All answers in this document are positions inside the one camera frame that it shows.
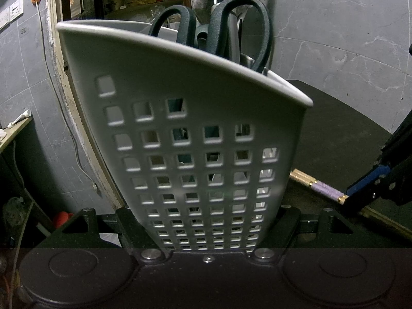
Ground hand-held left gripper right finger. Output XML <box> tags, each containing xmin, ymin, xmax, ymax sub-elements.
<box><xmin>251</xmin><ymin>205</ymin><xmax>366</xmax><ymax>262</ymax></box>

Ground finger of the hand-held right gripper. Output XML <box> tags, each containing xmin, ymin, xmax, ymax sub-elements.
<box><xmin>346</xmin><ymin>109</ymin><xmax>412</xmax><ymax>201</ymax></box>
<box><xmin>346</xmin><ymin>167</ymin><xmax>412</xmax><ymax>215</ymax></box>

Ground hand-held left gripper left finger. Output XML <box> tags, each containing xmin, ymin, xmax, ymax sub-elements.
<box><xmin>42</xmin><ymin>206</ymin><xmax>165</xmax><ymax>262</ymax></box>

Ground wooden chopstick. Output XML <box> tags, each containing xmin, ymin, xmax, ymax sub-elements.
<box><xmin>290</xmin><ymin>168</ymin><xmax>412</xmax><ymax>232</ymax></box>

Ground white perforated utensil basket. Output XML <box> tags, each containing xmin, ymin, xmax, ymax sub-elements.
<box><xmin>56</xmin><ymin>19</ymin><xmax>314</xmax><ymax>255</ymax></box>

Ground grey handled peeler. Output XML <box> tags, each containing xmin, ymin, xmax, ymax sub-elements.
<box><xmin>211</xmin><ymin>0</ymin><xmax>242</xmax><ymax>63</ymax></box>

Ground dark handled scissors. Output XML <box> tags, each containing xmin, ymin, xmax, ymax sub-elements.
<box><xmin>148</xmin><ymin>0</ymin><xmax>274</xmax><ymax>73</ymax></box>

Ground red cup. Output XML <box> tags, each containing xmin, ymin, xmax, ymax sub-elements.
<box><xmin>52</xmin><ymin>211</ymin><xmax>74</xmax><ymax>228</ymax></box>

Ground pale wooden counter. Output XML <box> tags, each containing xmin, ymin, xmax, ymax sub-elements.
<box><xmin>0</xmin><ymin>116</ymin><xmax>33</xmax><ymax>153</ymax></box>

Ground white tube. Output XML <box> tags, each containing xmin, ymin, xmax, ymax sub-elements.
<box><xmin>7</xmin><ymin>109</ymin><xmax>32</xmax><ymax>128</ymax></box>

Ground white wall cable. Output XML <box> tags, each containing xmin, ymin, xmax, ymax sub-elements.
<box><xmin>36</xmin><ymin>4</ymin><xmax>102</xmax><ymax>197</ymax></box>

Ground pale door frame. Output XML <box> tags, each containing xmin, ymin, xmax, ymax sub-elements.
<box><xmin>43</xmin><ymin>0</ymin><xmax>129</xmax><ymax>207</ymax></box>

